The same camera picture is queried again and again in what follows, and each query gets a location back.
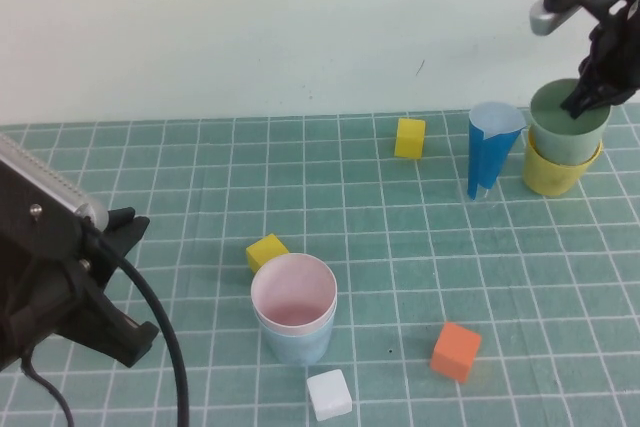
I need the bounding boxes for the orange foam cube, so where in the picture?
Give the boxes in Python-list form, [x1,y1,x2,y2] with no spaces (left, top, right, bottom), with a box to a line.
[430,322,484,384]

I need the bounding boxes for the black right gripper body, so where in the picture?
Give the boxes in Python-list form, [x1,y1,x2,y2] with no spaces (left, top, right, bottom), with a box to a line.
[579,0,640,98]

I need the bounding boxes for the white foam cube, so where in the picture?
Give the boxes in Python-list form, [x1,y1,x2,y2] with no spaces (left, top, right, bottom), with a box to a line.
[306,368,353,422]

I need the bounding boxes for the light green plastic cup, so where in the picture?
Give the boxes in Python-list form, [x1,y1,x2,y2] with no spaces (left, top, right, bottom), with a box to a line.
[529,78,612,167]

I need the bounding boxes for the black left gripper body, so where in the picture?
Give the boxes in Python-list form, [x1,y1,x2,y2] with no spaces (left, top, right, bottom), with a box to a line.
[0,166,89,373]

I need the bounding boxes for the yellow plastic cup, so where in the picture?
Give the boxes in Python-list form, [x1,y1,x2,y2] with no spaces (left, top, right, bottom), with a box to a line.
[521,129,604,197]

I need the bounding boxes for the blue rolled paper cone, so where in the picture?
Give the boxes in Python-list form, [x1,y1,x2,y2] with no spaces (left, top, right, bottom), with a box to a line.
[467,101,528,202]

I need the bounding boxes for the light blue plastic cup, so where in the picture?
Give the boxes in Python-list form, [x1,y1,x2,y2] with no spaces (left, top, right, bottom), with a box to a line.
[257,306,337,367]

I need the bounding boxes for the yellow foam cube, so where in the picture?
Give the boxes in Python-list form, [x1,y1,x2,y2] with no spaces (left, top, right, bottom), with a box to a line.
[393,117,427,161]
[245,232,291,276]

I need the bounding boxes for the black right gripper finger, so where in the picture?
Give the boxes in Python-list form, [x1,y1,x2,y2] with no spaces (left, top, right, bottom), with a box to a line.
[594,86,631,111]
[560,77,599,121]

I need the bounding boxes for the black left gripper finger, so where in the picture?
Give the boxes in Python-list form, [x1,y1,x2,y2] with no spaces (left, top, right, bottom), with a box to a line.
[79,206,151,288]
[59,276,161,368]

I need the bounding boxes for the black left camera cable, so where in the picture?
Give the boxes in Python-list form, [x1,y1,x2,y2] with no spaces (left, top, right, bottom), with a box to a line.
[87,224,190,427]

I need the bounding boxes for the white cup with pink inside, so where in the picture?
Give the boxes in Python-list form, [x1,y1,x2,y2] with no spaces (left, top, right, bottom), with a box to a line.
[250,252,338,336]

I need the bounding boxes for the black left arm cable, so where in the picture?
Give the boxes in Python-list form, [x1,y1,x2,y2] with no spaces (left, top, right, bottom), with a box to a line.
[20,354,76,427]

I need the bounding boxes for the green checked tablecloth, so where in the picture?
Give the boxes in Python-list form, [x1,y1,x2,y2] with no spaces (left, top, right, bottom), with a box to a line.
[0,104,640,427]

